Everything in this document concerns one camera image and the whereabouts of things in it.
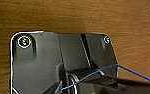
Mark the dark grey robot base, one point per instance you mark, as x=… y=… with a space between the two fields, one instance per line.
x=41 y=66

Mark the round silver base bolt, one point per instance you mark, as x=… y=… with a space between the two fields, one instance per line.
x=107 y=40
x=24 y=41

